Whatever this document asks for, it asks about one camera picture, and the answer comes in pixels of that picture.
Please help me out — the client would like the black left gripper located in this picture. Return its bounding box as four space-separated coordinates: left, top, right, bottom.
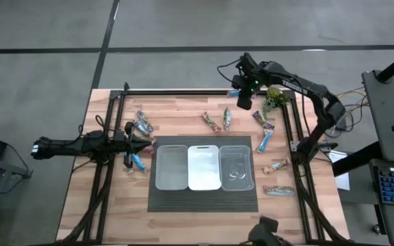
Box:
114 122 153 168

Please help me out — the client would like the green orange granola bar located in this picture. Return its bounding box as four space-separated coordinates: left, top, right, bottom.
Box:
222 107 233 131

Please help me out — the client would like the blue purple granola bar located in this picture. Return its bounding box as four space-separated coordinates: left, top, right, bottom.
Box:
132 119 150 138
135 109 155 134

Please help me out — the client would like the orange white granola bar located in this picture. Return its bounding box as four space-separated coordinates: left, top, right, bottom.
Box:
263 156 291 176

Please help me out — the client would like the small artificial green plant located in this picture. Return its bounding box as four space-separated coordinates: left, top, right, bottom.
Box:
261 86 291 119

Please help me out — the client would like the grey plastic bin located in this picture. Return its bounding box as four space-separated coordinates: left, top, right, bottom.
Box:
155 144 189 191

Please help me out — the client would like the white plastic bin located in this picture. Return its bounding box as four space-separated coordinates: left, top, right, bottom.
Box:
187 144 222 191

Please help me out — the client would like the clear plastic bin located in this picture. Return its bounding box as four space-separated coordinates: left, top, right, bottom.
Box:
218 144 255 191

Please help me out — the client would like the dark ribbed placemat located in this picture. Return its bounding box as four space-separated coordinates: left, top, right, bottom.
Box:
147 135 259 213

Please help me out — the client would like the black desk beam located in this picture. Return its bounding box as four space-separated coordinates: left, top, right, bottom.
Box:
331 141 383 178

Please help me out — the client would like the white paper sheet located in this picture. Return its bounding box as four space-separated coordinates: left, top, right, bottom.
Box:
328 151 351 191

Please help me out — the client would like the grey cart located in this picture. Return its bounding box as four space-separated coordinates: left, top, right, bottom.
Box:
0 152 34 246

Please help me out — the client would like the dark grey desk top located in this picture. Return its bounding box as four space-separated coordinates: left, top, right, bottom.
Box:
360 70 394 163

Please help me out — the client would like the black metal frame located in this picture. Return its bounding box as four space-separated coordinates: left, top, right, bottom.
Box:
55 81 355 246

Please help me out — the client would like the yellow cable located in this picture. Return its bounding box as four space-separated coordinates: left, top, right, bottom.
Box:
335 87 369 131

